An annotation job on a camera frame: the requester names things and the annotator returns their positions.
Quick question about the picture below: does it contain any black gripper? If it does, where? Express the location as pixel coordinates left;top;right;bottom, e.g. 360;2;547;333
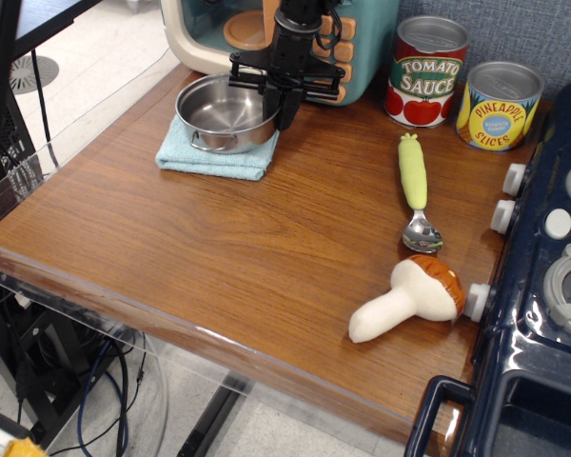
229;9;345;131

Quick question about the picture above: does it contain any stainless steel pot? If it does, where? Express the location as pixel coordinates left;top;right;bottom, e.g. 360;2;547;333
175;73;277;154

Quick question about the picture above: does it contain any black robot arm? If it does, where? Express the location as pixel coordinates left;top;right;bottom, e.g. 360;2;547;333
229;1;345;131

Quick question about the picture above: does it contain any light blue folded towel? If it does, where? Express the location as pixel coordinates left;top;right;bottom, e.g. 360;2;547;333
155;116;280;181

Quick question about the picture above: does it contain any toy microwave oven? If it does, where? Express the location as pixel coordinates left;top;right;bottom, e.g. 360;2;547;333
160;0;400;106

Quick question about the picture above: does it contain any tomato sauce can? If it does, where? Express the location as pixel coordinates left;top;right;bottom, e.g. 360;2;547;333
384;15;470;128

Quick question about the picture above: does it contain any pineapple slices can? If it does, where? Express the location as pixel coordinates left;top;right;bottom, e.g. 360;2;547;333
456;61;544;151

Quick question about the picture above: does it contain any plush mushroom toy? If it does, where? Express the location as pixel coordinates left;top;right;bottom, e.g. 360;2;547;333
348;254;465;344

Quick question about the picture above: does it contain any white stove knob upper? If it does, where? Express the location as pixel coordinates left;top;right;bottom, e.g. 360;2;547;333
502;163;526;196

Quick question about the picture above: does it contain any white stove knob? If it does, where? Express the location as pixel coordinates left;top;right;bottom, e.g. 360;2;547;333
463;283;491;323
490;200;515;234
502;163;526;196

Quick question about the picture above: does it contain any white stove knob middle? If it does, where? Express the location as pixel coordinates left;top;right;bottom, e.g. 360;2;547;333
490;200;515;234

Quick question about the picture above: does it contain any black desk at left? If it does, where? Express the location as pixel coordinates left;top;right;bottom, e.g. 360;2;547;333
11;0;101;61

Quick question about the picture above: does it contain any white stove knob lower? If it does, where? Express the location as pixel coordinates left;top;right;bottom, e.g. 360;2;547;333
463;283;491;323

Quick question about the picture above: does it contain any clear acrylic table guard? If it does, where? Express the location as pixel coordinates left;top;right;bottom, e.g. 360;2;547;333
0;28;253;396

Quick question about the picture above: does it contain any black table leg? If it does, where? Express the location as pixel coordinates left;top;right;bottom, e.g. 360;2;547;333
176;387;242;457

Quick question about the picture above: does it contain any dark blue toy stove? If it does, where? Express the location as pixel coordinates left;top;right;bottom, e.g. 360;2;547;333
405;84;571;456

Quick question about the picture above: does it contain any green handled metal spoon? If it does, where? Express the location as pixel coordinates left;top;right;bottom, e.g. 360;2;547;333
398;133;443;253

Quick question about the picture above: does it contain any blue cable under table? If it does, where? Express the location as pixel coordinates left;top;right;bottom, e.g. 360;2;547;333
77;338;129;457

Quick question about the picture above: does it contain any black cable under table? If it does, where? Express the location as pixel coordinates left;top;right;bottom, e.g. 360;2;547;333
47;332;148;457

